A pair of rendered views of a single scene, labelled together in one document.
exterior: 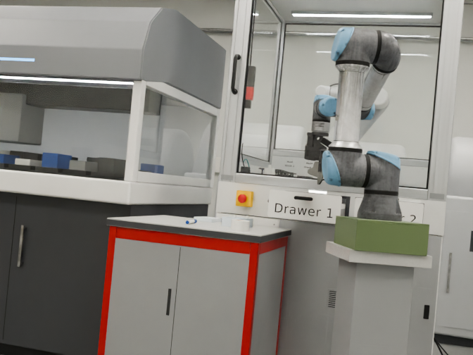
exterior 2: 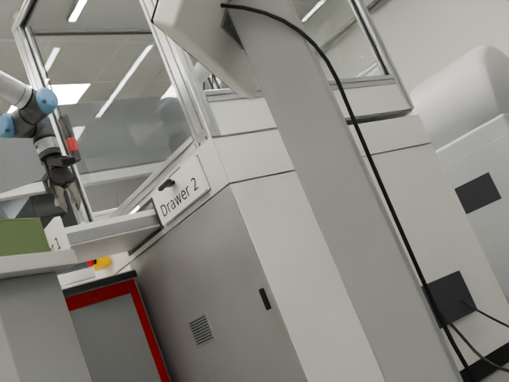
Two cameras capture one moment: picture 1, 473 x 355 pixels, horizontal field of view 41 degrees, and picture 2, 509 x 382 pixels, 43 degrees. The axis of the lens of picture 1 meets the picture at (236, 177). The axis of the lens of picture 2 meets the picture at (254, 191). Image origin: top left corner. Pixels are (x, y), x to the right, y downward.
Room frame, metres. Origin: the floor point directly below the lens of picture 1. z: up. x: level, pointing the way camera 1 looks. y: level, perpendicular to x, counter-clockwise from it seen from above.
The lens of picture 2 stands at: (1.27, -1.93, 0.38)
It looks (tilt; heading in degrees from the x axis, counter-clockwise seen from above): 12 degrees up; 34
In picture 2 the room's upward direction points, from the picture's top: 22 degrees counter-clockwise
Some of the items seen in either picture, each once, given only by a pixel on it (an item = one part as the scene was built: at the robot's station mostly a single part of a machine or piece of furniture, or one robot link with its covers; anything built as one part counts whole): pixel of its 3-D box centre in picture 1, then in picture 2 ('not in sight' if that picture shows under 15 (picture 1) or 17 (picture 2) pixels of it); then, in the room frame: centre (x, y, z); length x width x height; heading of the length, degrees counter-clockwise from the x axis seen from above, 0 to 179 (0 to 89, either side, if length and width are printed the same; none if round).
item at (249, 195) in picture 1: (244, 198); (99, 259); (2.89, -0.05, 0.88); 0.07 x 0.05 x 0.07; 74
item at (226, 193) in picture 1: (337, 206); (252, 199); (3.27, -0.54, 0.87); 1.02 x 0.95 x 0.14; 74
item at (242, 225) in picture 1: (240, 225); not in sight; (2.41, -0.03, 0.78); 0.07 x 0.07 x 0.04
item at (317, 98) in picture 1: (322, 108); (39, 126); (2.59, -0.33, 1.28); 0.09 x 0.08 x 0.11; 5
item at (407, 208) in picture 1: (388, 213); (179, 192); (2.73, -0.67, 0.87); 0.29 x 0.02 x 0.11; 74
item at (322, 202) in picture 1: (304, 206); (48, 248); (2.51, -0.28, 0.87); 0.29 x 0.02 x 0.11; 74
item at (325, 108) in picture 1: (331, 107); (17, 123); (2.50, -0.35, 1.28); 0.11 x 0.11 x 0.08; 5
